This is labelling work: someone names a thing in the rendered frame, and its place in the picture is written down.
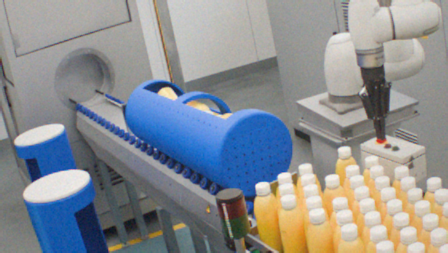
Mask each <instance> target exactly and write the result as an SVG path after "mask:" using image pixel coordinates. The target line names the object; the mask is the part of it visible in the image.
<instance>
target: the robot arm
mask: <svg viewBox="0 0 448 253"><path fill-rule="evenodd" d="M441 24H442V15H441V9H440V8H439V6H438V5H437V4H435V3H434V2H431V1H424V0H350V2H349V5H348V27H349V34H348V33H341V34H336V35H335V36H332V37H331V38H330V40H329V42H328V43H327V45H326V50H325V59H324V69H325V77H326V85H327V89H328V97H325V98H321V99H319V100H318V102H319V103H320V104H323V105H325V106H327V107H329V108H330V109H332V110H334V111H335V112H337V114H339V115H344V114H346V113H349V112H351V111H353V110H357V109H360V108H364V109H365V112H366V116H367V118H368V119H370V120H373V121H374V129H375V133H376V139H380V140H385V139H386V130H385V126H386V120H385V118H386V117H387V115H386V114H389V113H390V89H391V87H392V83H391V82H393V81H398V80H401V79H404V78H409V77H412V76H413V75H415V74H417V73H419V71H420V70H421V69H422V68H423V67H424V51H423V49H422V46H421V43H420V42H419V41H418V40H416V38H421V37H426V36H427V35H429V34H433V33H434V32H436V31H438V29H439V27H441ZM367 93H368V94H367Z"/></svg>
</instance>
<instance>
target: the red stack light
mask: <svg viewBox="0 0 448 253"><path fill-rule="evenodd" d="M215 202H216V206H217V209H218V216H219V217H220V218H221V219H237V218H240V217H242V216H243V215H244V214H245V213H246V212H247V208H246V201H245V198H244V195H243V196H242V197H241V198H240V199H239V200H237V201H235V202H233V203H219V202H217V201H216V200H215Z"/></svg>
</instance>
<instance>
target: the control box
mask: <svg viewBox="0 0 448 253"><path fill-rule="evenodd" d="M375 140H376V137H375V138H374V139H371V140H370V141H368V142H365V143H363V144H361V149H362V165H363V170H365V169H366V161H365V159H366V157H368V156H371V155H374V156H377V157H378V164H379V166H383V173H384V174H385V176H386V177H388V178H389V179H390V183H393V182H394V180H395V179H396V178H395V175H396V174H395V169H396V168H397V167H408V169H409V177H413V178H414V179H415V182H417V181H419V180H420V179H423V178H425V177H426V175H427V173H426V155H425V153H426V150H425V147H421V146H419V145H416V144H413V143H409V142H407V141H404V140H399V139H396V138H392V137H390V136H387V135H386V141H385V142H384V143H377V142H376V141H375ZM395 141H396V142H395ZM386 143H390V144H391V147H390V148H385V145H386ZM400 144H401V145H400ZM403 144H404V146H403ZM393 146H398V147H399V150H398V151H392V147H393Z"/></svg>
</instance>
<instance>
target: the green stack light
mask: <svg viewBox="0 0 448 253"><path fill-rule="evenodd" d="M219 218H220V217H219ZM220 223H221V226H222V232H223V235H224V236H225V237H226V238H232V239H235V238H239V237H244V236H246V235H247V234H248V233H249V232H250V223H249V216H248V212H246V213H245V214H244V215H243V216H242V217H240V218H237V219H221V218H220Z"/></svg>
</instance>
